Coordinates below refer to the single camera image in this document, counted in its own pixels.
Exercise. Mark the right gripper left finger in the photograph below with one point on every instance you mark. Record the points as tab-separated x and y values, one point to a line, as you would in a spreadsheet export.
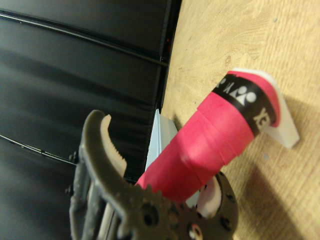
95	155

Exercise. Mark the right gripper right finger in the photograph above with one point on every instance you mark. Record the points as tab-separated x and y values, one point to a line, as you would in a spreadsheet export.
231	207

